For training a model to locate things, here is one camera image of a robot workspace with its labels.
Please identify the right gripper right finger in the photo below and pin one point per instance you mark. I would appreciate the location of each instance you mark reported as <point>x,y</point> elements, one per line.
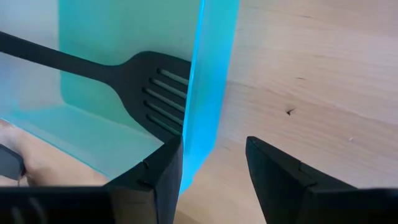
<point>280,186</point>

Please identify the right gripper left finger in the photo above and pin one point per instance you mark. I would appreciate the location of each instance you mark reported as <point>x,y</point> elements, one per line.
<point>152,186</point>

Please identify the all-black nylon slotted turner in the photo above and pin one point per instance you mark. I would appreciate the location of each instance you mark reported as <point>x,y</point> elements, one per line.
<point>140,81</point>

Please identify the translucent teal plastic bin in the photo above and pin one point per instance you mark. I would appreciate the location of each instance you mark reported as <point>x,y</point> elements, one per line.
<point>211,93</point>

